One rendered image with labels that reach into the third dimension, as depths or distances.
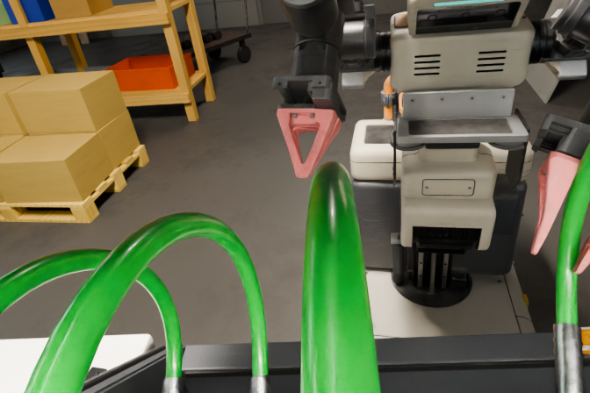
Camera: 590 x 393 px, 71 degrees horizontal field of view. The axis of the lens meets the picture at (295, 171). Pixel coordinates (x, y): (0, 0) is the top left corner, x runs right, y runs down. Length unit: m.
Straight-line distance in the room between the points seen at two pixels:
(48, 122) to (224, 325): 1.93
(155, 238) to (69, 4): 4.13
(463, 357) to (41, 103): 2.94
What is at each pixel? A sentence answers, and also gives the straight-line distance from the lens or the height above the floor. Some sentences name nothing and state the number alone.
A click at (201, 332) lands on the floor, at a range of 1.94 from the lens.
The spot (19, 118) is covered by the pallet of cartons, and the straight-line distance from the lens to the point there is 3.39.
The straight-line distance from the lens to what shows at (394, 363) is 0.59.
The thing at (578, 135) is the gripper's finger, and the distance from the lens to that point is 0.37.
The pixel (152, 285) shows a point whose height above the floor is 1.20.
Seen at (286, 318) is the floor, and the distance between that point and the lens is 1.89.
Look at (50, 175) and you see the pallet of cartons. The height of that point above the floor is 0.34.
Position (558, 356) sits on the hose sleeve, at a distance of 0.39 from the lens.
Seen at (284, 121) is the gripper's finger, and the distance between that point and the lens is 0.47.
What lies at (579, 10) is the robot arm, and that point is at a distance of 0.87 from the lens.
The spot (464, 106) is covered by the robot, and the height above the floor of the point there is 1.07.
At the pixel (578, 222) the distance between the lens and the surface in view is 0.38.
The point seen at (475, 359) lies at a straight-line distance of 0.61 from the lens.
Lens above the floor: 1.44
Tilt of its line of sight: 30 degrees down
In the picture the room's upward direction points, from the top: 8 degrees counter-clockwise
